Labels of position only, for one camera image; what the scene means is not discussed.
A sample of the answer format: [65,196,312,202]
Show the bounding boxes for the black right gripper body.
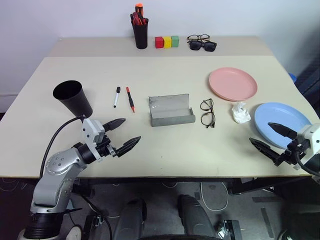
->
[273,138,311,167]

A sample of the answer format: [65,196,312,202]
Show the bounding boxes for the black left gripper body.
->
[96,134,120,158]

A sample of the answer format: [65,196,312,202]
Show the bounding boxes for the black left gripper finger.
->
[102,118,127,132]
[115,135,142,158]

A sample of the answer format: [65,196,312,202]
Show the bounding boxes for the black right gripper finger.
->
[249,136,283,161]
[267,122,298,140]

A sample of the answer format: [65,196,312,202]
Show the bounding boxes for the blue plastic plate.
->
[254,102,313,150]

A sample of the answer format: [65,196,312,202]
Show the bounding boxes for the white marker with black cap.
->
[112,86,121,109]

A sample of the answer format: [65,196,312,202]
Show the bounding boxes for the red and black pen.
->
[125,86,136,114]

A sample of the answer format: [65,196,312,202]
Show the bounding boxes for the grey glasses case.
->
[147,93,196,128]

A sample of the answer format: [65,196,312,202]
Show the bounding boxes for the tortoiseshell frame glasses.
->
[199,98,216,129]

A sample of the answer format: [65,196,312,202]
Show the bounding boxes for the crumpled white tissue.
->
[231,101,251,124]

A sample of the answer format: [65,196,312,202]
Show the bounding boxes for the empty black pen cup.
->
[52,80,94,118]

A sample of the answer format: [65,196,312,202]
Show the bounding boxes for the grey floor tape strip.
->
[260,207,275,238]
[251,196,277,203]

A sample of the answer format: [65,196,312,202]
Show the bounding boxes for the dark textured box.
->
[297,56,320,101]

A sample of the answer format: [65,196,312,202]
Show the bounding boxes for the pink plastic plate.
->
[208,66,258,102]

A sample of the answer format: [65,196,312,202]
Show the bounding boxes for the dark rounded shape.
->
[113,198,148,240]
[177,194,217,238]

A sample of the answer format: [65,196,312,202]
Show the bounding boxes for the white wheel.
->
[67,223,83,240]

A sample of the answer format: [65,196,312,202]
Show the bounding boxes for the black holder with screwdrivers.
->
[132,21,150,50]

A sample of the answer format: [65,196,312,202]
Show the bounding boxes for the black sunglasses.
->
[188,40,218,53]

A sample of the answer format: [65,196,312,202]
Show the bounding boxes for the clear lens black glasses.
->
[186,34,211,44]

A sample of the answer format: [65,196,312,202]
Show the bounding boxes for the orange capped screwdriver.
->
[134,2,145,20]

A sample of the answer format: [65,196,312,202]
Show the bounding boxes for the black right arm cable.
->
[295,149,320,175]

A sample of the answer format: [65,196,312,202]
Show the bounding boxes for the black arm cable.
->
[39,114,87,179]
[295,149,320,175]

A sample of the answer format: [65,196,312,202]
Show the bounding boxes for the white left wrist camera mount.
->
[80,117,106,162]

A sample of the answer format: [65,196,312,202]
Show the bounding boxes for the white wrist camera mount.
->
[293,123,320,171]
[80,117,106,162]

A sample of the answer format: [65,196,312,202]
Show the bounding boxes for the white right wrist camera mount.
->
[293,123,320,171]

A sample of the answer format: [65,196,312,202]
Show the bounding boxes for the black metal table frame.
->
[72,176,312,198]

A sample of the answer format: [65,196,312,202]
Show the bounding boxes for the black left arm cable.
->
[39,114,87,179]

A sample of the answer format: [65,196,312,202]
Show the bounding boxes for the white floor cable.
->
[199,181,230,212]

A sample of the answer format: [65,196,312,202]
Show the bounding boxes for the black metal foot bracket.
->
[216,219,242,240]
[83,213,111,240]

